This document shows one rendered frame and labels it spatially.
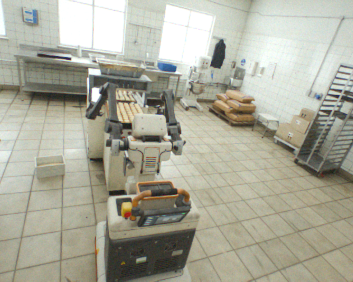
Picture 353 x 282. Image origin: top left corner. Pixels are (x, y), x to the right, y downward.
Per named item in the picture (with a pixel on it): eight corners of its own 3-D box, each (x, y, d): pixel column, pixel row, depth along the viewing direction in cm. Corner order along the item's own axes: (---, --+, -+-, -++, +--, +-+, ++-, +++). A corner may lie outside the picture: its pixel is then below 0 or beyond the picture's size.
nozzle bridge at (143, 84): (88, 95, 292) (88, 67, 277) (143, 99, 319) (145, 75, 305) (88, 103, 265) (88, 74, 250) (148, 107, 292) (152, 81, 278)
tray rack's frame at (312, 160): (312, 158, 452) (359, 66, 376) (337, 172, 413) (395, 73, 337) (292, 160, 422) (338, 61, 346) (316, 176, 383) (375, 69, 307)
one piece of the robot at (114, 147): (119, 156, 146) (120, 140, 143) (111, 156, 144) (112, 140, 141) (117, 150, 155) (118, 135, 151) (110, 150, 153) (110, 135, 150)
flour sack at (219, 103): (212, 104, 602) (213, 98, 595) (224, 104, 623) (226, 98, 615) (228, 114, 547) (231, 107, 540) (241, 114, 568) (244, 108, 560)
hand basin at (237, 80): (245, 102, 639) (258, 62, 592) (235, 100, 622) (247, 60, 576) (226, 92, 718) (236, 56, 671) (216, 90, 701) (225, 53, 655)
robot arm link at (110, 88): (106, 76, 166) (119, 80, 172) (100, 87, 175) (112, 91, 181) (108, 129, 147) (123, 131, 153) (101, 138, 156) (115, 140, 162)
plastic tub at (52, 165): (63, 165, 289) (63, 154, 282) (65, 174, 272) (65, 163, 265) (35, 168, 273) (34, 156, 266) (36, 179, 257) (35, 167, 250)
